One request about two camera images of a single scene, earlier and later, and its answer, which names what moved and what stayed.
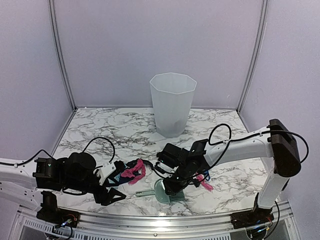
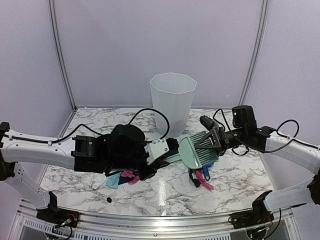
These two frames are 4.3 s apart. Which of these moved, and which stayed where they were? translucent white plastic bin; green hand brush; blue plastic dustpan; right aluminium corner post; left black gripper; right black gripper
Moved: green hand brush; left black gripper; right black gripper
Stayed: blue plastic dustpan; translucent white plastic bin; right aluminium corner post
